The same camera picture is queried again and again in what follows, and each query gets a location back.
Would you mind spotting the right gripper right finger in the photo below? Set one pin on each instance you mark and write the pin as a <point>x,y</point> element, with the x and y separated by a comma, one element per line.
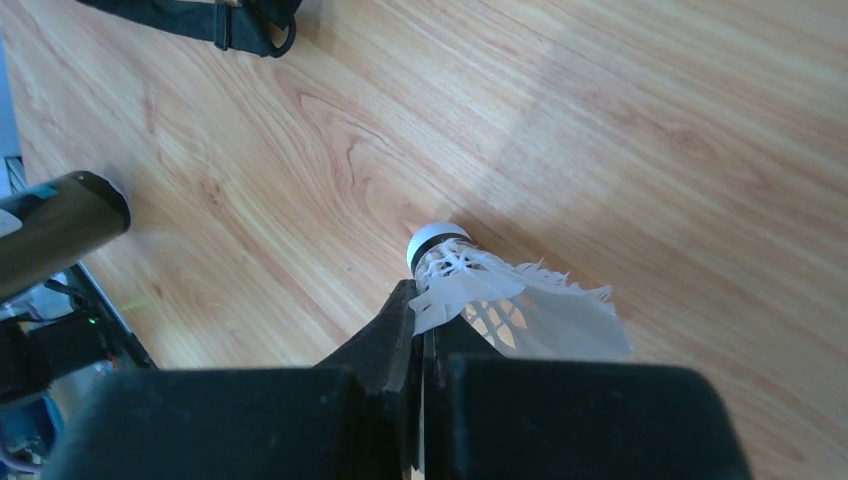
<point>486,416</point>

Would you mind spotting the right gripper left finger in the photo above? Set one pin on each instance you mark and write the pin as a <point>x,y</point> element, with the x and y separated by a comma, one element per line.
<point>354,415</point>

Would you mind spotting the white feather shuttlecock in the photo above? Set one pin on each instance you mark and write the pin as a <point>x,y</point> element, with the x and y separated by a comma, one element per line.
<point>523,310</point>

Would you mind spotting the black shuttlecock tube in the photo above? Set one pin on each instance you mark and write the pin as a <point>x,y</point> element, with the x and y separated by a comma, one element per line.
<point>49,227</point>

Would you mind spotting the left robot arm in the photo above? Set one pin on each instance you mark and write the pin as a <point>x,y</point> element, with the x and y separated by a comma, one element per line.
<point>59,327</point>

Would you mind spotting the black Crossway racket bag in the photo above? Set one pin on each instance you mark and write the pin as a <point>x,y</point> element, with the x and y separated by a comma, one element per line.
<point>262,28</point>

